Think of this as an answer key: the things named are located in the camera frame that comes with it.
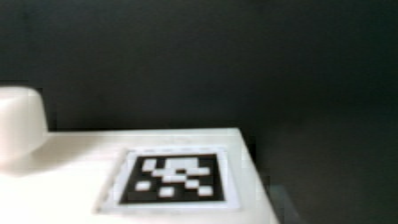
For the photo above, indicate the white front drawer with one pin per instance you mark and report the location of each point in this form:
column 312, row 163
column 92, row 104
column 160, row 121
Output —
column 122, row 177

